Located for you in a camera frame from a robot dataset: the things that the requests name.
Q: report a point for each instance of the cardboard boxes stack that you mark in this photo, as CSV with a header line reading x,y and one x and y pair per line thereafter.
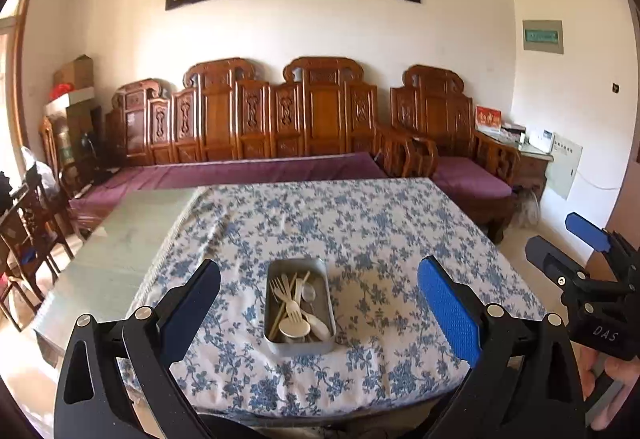
x,y
75,98

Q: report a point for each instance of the brown cardboard sheet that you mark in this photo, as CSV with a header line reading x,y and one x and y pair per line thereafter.
x,y
622,219

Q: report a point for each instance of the person's right hand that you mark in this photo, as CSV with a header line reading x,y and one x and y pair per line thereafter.
x,y
625,381

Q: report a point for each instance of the carved wooden sofa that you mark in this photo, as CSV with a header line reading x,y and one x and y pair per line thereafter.
x,y
220,119

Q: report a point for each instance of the grey wall box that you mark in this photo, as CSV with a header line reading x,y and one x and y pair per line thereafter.
x,y
542,36

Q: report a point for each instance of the white plastic bag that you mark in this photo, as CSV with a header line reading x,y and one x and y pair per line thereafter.
x,y
37,169

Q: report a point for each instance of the carved wooden armchair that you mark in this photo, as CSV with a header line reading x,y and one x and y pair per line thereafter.
x,y
435,114

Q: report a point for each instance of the purple armchair cushion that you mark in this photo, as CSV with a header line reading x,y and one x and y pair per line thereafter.
x,y
470,176

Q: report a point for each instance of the white plastic fork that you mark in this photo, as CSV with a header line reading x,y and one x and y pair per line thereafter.
x,y
281,289

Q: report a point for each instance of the black desk lamp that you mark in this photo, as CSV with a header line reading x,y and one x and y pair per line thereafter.
x,y
89,141

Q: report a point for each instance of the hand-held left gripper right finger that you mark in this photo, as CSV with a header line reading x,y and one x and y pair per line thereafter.
x,y
450,314

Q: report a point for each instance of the black bag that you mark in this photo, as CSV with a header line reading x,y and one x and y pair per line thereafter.
x,y
5,194

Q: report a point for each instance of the white wall panel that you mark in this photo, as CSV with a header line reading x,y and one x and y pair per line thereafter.
x,y
565,166

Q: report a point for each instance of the wooden side table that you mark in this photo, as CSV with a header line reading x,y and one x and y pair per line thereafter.
x,y
530,169

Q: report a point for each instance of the metal spoon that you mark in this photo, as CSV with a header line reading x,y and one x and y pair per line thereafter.
x,y
310,293

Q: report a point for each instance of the purple sofa cushion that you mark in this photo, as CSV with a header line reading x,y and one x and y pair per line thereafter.
x,y
225,174

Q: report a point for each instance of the wooden door frame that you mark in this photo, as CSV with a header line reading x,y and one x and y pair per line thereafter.
x,y
22,69

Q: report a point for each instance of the red gift box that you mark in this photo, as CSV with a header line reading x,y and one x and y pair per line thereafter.
x,y
488,119

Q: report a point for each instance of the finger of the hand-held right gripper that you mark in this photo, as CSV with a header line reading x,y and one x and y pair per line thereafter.
x,y
550,259
587,231

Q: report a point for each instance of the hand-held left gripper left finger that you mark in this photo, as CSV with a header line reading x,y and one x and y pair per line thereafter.
x,y
192,309

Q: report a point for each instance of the blue floral tablecloth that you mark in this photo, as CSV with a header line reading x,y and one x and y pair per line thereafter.
x,y
310,219

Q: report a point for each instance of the clear plastic bag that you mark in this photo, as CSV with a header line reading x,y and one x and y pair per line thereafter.
x,y
527,211

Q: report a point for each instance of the rectangular metal tin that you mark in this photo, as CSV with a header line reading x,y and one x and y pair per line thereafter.
x,y
320,271

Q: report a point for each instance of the small cardboard box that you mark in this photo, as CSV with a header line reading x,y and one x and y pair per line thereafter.
x,y
75,71

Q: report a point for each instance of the white soup spoon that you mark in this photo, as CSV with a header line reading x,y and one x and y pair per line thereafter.
x,y
295,329
320,326

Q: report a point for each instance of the white telephone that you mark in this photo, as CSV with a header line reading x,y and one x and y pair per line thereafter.
x,y
541,140

